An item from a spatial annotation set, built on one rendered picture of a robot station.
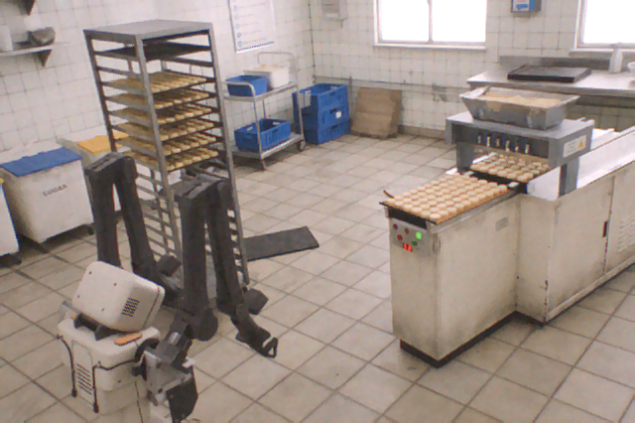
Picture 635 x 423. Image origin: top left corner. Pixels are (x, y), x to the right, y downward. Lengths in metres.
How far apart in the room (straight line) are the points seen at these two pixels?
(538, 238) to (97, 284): 2.49
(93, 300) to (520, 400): 2.27
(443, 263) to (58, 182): 3.43
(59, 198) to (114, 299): 3.84
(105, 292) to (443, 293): 1.94
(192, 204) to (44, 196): 3.95
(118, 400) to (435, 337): 1.94
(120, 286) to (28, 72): 4.45
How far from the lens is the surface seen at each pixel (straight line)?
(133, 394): 1.94
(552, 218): 3.56
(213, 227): 1.72
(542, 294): 3.78
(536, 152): 3.59
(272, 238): 5.09
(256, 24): 7.60
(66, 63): 6.24
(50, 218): 5.59
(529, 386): 3.52
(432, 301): 3.31
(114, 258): 2.07
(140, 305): 1.81
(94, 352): 1.82
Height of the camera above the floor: 2.17
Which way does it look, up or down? 23 degrees down
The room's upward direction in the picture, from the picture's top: 5 degrees counter-clockwise
